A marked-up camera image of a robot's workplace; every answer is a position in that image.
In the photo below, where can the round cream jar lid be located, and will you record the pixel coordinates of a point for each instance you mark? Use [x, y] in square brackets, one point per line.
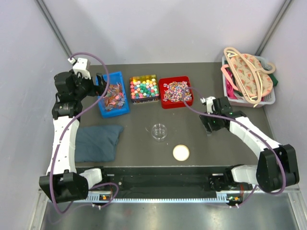
[181, 152]

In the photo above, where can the red tray of swirl lollipops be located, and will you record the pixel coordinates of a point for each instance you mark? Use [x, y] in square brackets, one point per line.
[174, 91]

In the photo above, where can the beige clothes hanger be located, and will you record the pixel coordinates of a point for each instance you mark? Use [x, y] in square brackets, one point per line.
[246, 75]

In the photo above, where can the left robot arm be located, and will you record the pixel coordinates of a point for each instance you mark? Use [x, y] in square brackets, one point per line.
[62, 183]

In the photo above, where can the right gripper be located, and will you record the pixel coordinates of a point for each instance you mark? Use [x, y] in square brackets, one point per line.
[206, 120]

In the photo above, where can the blue plastic candy bin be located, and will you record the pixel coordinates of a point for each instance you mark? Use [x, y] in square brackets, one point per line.
[115, 102]

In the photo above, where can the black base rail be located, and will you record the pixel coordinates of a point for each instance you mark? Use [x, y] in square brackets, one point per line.
[169, 182]

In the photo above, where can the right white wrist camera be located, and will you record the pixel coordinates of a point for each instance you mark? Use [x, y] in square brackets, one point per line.
[208, 102]

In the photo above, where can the clear glass jar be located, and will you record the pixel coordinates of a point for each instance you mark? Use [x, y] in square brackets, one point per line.
[159, 132]

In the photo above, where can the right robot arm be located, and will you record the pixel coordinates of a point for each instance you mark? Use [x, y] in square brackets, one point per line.
[277, 164]

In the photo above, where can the folded dark blue cloth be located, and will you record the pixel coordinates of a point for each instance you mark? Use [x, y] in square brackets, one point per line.
[97, 143]

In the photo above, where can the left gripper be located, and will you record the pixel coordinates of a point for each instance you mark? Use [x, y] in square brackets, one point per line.
[95, 90]

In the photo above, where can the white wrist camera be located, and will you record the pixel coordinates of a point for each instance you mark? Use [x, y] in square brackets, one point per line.
[208, 102]
[80, 67]

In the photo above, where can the white basket of clothes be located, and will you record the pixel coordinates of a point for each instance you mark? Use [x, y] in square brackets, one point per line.
[235, 97]

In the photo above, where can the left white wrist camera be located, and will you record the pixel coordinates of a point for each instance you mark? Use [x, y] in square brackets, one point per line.
[80, 67]

